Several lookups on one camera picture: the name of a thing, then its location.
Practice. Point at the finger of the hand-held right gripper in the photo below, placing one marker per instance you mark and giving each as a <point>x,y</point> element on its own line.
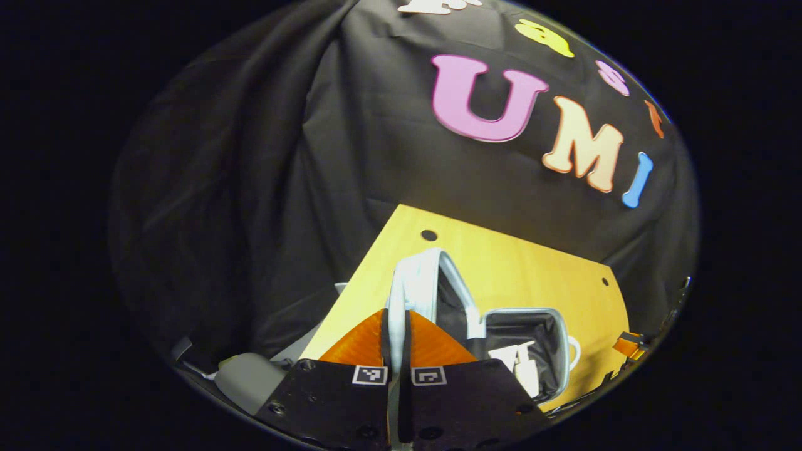
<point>630,346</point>

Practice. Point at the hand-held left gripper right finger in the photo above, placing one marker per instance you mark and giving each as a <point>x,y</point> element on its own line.
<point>463,407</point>

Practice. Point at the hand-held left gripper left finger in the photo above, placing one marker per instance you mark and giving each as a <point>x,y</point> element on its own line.
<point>332,407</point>

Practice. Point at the white squeeze tube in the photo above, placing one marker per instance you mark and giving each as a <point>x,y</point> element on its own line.
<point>507,357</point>

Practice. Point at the light blue small suitcase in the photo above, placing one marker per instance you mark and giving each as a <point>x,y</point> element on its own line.
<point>413,275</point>

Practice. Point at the grey plastic object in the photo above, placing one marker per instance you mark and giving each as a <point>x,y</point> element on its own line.
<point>250,379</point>

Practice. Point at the black backdrop cloth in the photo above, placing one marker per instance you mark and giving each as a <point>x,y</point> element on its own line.
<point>313,156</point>

